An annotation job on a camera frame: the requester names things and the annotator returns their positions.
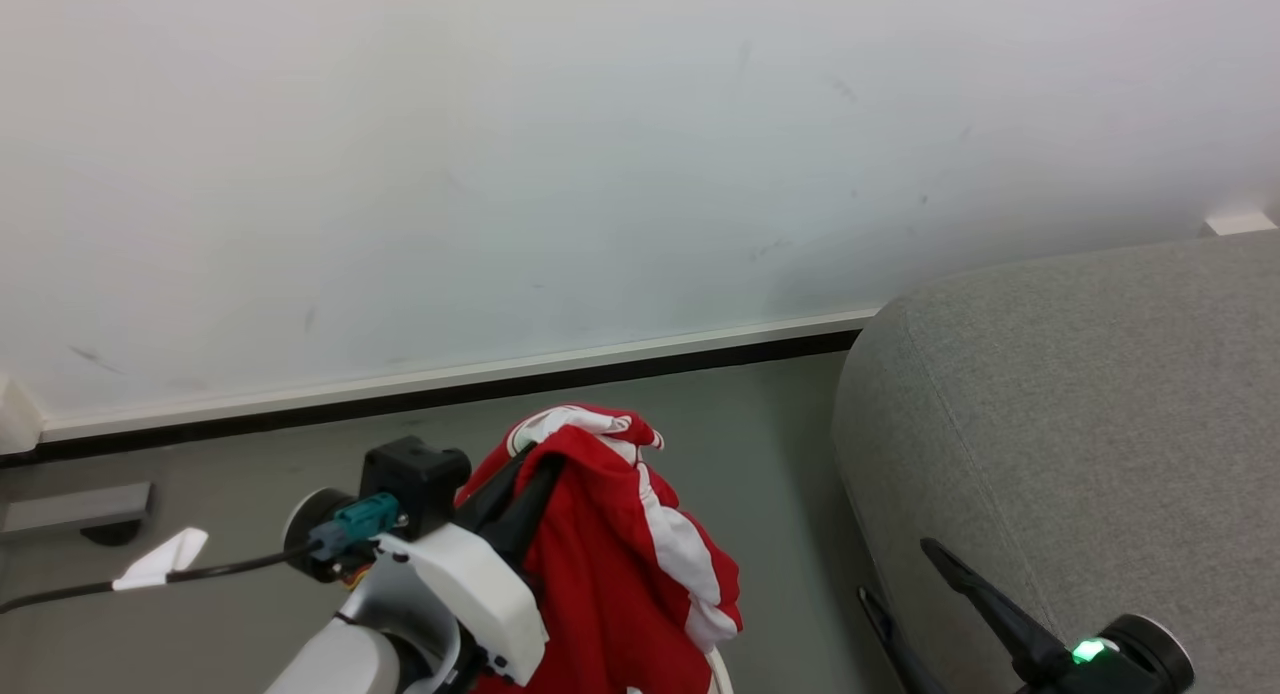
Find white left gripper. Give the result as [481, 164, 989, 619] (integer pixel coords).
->
[283, 450, 567, 687]

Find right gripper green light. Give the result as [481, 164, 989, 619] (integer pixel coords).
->
[857, 538, 1196, 694]

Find red and white garment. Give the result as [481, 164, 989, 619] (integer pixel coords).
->
[455, 404, 745, 694]

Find white and black baseboard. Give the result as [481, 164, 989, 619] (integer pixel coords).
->
[0, 308, 881, 467]

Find grey fabric sofa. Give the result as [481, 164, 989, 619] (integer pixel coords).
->
[832, 229, 1280, 694]

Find white tape tag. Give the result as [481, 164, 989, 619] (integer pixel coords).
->
[111, 527, 210, 592]

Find grey furniture foot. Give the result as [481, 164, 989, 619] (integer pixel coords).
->
[0, 481, 153, 547]

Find small white block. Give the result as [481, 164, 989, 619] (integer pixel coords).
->
[1203, 210, 1279, 238]

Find teal cable connector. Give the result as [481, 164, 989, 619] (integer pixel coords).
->
[308, 492, 403, 562]

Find thin black cable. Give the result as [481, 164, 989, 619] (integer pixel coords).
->
[0, 540, 326, 615]

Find white wall corner box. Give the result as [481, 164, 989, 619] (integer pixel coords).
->
[0, 372, 45, 457]

